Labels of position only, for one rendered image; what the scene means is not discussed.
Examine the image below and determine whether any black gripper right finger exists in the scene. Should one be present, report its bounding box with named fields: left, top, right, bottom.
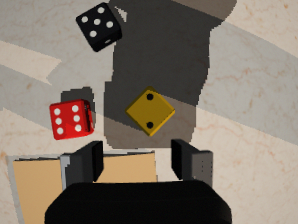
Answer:
left=171, top=139, right=213, bottom=189

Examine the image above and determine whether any black die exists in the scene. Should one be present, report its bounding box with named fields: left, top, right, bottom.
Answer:
left=76, top=2, right=122, bottom=52

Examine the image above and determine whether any yellow die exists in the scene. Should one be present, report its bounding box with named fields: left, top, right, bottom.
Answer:
left=125, top=86, right=175, bottom=136

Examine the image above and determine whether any red die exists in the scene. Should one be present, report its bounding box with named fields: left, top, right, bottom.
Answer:
left=49, top=99, right=94, bottom=140

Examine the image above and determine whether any tan square mat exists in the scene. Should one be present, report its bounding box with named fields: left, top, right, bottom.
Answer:
left=13, top=153, right=157, bottom=224

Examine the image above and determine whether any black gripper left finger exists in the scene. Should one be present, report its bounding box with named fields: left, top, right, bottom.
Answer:
left=60, top=141, right=104, bottom=191

